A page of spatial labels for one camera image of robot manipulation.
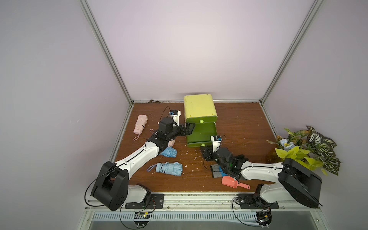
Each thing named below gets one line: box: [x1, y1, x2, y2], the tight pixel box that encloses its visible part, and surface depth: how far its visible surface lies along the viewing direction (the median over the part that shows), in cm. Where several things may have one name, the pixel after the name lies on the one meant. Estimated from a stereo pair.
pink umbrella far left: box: [133, 114, 149, 141], surface depth 105 cm
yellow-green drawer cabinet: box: [184, 93, 219, 148], surface depth 90 cm
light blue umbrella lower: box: [146, 161, 184, 176], surface depth 83 cm
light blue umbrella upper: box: [158, 146, 178, 159], surface depth 88 cm
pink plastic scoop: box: [221, 175, 251, 190], surface depth 79 cm
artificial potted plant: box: [266, 125, 343, 176], surface depth 67 cm
